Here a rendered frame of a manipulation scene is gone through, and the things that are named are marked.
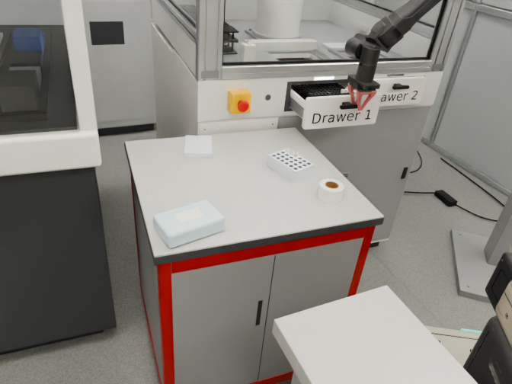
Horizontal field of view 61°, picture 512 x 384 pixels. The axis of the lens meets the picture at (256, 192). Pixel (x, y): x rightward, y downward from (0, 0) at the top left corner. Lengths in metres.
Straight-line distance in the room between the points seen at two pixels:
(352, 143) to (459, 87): 1.71
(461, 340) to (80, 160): 1.33
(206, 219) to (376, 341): 0.46
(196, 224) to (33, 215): 0.58
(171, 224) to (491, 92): 2.63
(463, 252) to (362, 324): 1.64
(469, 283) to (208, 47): 1.62
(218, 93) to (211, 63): 0.10
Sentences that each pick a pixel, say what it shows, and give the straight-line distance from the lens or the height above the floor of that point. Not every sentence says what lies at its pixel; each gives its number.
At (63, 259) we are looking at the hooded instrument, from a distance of 1.54.
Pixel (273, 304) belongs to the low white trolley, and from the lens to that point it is 1.28.
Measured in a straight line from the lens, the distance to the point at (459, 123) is 3.47.
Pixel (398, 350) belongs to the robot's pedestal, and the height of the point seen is 0.76.
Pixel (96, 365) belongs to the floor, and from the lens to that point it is 1.79.
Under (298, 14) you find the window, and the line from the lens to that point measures 1.56.
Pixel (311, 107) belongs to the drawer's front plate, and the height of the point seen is 0.90.
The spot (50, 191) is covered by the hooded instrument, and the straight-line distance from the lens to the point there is 1.39.
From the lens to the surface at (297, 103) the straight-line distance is 1.56.
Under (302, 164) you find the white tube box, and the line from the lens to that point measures 1.32.
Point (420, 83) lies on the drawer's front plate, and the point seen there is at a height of 0.91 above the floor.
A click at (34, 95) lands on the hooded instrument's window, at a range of 1.20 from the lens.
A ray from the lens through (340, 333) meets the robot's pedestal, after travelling 0.89.
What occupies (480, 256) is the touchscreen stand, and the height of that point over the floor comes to 0.04.
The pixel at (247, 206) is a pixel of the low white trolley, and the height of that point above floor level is 0.76.
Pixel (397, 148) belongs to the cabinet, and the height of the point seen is 0.61.
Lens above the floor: 1.43
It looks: 33 degrees down
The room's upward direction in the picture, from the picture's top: 6 degrees clockwise
